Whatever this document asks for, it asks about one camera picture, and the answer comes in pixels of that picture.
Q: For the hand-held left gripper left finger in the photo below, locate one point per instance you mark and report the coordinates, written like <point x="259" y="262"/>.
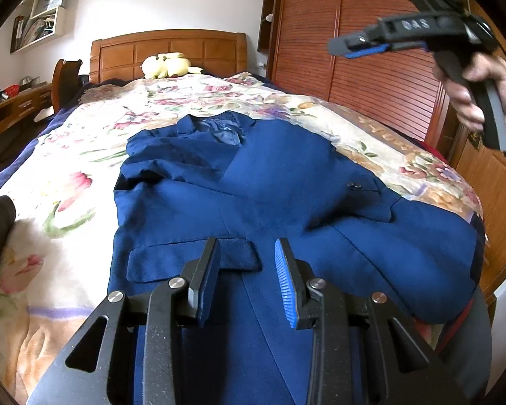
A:
<point x="208" y="287"/>

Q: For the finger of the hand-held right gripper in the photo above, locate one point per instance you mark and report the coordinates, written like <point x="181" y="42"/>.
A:
<point x="354" y="42"/>

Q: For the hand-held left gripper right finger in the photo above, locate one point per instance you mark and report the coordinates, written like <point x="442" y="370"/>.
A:
<point x="286" y="282"/>

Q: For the navy blue blazer jacket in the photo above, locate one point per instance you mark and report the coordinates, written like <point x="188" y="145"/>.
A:
<point x="286" y="185"/>

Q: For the person's right hand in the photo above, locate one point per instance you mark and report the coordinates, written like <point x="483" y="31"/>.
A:
<point x="499" y="80"/>

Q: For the wooden louvred wardrobe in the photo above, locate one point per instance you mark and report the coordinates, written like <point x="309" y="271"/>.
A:
<point x="354" y="4"/>

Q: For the hanging key bunch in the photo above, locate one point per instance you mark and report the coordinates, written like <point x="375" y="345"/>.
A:
<point x="475" y="140"/>

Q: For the wooden bed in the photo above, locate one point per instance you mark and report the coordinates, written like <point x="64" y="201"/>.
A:
<point x="168" y="48"/>

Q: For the yellow plush toy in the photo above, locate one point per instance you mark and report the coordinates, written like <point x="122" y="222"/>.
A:
<point x="168" y="66"/>

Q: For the wooden chair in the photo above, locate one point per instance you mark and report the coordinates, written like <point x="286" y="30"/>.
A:
<point x="65" y="80"/>

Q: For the wooden desk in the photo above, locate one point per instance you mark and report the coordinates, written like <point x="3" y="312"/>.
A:
<point x="12" y="109"/>

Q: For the red bowl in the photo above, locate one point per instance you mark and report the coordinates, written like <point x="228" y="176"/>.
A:
<point x="12" y="90"/>

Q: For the white wall shelf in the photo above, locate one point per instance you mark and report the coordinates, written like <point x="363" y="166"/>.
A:
<point x="46" y="8"/>

